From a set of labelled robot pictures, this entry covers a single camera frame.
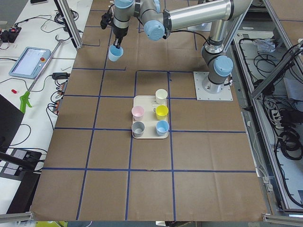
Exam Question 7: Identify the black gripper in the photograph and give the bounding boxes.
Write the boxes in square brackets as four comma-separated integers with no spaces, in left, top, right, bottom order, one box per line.
[113,20,129,49]

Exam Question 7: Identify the light blue plastic cup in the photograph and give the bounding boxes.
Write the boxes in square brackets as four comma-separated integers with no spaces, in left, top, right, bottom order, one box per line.
[108,45,124,62]

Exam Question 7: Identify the white plastic cup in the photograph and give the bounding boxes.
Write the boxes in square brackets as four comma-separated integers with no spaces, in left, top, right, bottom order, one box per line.
[155,89,168,105]

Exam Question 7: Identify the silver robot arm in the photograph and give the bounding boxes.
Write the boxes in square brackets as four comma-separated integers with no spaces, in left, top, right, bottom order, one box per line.
[108,0,252,94]

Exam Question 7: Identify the pink plastic cup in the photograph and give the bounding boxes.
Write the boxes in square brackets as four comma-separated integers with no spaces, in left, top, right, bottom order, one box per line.
[131,106,144,121]

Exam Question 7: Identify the yellow plastic cup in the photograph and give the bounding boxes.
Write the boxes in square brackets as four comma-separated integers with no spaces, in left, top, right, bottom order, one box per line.
[156,105,169,120]

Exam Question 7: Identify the grey plastic cup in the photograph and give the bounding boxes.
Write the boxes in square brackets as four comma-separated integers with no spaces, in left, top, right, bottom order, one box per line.
[132,121,145,138]

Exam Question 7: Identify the black power adapter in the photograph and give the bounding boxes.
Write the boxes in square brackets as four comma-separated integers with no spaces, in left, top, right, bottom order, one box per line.
[52,72,70,80]

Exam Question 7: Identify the cream serving tray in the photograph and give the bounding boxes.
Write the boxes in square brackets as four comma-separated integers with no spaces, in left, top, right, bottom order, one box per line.
[133,96,169,139]

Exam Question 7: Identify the blue teach pendant tablet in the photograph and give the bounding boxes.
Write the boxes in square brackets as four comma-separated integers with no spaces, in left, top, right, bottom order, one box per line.
[9,47,51,79]

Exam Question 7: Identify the metal reacher grabber tool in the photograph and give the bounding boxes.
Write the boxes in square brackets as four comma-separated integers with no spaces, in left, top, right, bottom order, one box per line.
[19,36,65,113]

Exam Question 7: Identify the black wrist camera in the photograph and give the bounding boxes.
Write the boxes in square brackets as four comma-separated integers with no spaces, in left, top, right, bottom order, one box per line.
[100,13,113,29]

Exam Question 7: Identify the aluminium frame post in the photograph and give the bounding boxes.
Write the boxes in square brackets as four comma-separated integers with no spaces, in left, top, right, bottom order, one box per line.
[54,0,83,49]

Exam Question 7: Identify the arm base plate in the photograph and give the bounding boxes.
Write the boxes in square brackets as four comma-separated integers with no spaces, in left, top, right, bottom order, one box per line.
[193,71,233,101]

